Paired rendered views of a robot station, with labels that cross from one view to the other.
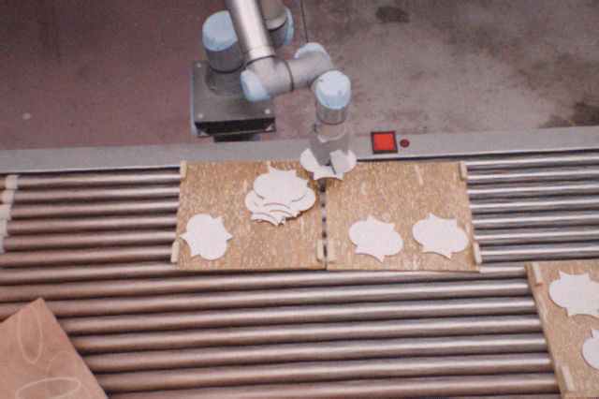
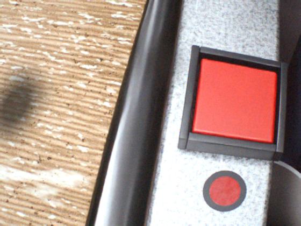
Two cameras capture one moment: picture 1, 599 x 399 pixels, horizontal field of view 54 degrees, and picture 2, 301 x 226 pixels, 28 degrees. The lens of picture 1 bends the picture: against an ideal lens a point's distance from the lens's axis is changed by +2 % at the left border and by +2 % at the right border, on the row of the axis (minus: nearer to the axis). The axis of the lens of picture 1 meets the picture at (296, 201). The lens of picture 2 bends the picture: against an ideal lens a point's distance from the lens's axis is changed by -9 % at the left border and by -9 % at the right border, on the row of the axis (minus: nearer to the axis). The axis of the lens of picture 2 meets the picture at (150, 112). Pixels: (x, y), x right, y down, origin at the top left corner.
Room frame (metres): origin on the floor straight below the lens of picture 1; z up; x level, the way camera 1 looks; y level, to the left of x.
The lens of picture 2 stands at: (1.04, -0.50, 1.32)
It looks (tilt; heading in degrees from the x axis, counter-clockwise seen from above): 62 degrees down; 98
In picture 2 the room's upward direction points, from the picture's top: 4 degrees clockwise
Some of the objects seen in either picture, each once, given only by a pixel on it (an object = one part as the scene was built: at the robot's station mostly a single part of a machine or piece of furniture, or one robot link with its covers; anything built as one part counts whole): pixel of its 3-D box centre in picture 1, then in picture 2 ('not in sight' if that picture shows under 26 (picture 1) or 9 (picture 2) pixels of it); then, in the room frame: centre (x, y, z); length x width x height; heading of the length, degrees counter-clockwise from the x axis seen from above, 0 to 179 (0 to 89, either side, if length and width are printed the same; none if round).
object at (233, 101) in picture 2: (384, 142); (236, 104); (1.07, -0.27, 0.92); 0.06 x 0.06 x 0.01; 3
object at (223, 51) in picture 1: (226, 39); not in sight; (1.31, 0.21, 1.11); 0.13 x 0.12 x 0.14; 111
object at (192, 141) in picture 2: (384, 142); (237, 103); (1.07, -0.27, 0.92); 0.08 x 0.08 x 0.02; 3
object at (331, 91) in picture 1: (332, 96); not in sight; (0.90, -0.08, 1.33); 0.09 x 0.08 x 0.11; 21
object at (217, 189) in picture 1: (250, 213); not in sight; (0.82, 0.13, 0.93); 0.41 x 0.35 x 0.02; 91
